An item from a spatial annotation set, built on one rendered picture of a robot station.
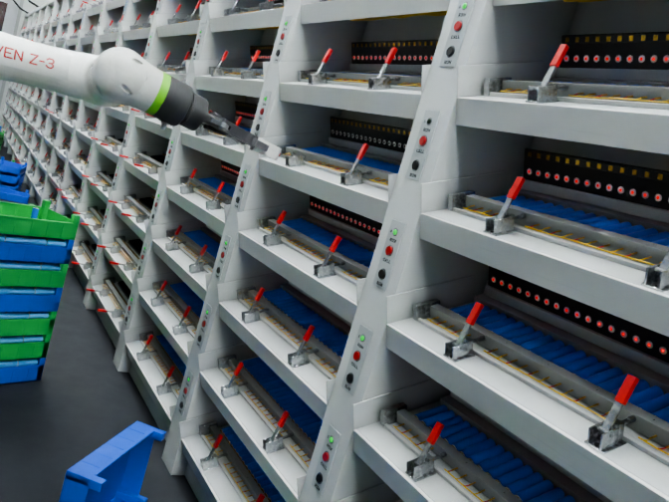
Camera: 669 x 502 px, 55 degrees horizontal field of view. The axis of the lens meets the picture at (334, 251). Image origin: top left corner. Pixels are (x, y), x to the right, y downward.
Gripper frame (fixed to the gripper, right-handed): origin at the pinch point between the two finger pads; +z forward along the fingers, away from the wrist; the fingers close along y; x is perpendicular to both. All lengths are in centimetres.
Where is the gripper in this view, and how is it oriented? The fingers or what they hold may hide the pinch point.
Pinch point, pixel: (263, 147)
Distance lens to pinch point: 152.5
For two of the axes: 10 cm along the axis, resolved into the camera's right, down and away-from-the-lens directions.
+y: 4.9, 2.5, -8.4
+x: 4.2, -9.1, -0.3
